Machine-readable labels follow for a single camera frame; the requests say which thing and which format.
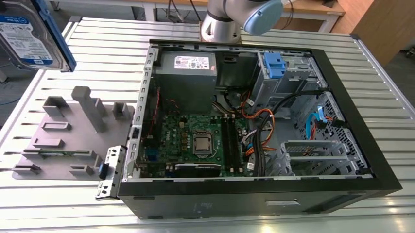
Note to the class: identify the hard disk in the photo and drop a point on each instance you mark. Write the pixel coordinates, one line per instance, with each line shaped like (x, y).
(29, 36)

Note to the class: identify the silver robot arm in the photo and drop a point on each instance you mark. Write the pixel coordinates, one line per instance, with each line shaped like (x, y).
(216, 29)

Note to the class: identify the grey metal disk bay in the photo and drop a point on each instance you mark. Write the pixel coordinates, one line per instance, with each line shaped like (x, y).
(313, 158)

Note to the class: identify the silver CPU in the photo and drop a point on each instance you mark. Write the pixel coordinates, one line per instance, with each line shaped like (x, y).
(203, 143)

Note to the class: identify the grey power supply unit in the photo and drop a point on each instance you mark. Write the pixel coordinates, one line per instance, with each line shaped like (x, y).
(184, 92)

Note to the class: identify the green motherboard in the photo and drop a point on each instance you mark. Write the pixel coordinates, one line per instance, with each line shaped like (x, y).
(175, 136)

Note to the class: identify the black RAM slot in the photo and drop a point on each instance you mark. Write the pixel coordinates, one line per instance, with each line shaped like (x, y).
(227, 145)
(236, 145)

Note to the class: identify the metal CPU socket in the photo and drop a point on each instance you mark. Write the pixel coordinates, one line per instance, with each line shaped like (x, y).
(204, 154)

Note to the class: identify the black graphics card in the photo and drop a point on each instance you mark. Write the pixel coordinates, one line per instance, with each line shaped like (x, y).
(197, 168)

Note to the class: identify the grey metal drive cage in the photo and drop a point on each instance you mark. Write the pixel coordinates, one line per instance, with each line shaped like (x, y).
(268, 87)

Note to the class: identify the black desktop PC case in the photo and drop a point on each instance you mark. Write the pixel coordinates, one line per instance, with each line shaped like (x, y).
(227, 201)

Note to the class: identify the grey plastic parts rack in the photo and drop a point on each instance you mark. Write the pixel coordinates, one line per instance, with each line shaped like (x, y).
(80, 150)

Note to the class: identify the green RAM stick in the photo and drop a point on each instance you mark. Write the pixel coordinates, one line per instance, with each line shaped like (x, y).
(64, 153)

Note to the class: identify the brown wooden cabinet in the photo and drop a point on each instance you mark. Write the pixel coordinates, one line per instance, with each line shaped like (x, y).
(381, 29)

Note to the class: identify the grey card retention bracket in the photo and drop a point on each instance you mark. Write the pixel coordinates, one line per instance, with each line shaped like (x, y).
(113, 170)

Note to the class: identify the wooden desk white frame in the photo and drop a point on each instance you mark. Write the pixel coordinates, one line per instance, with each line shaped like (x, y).
(317, 9)

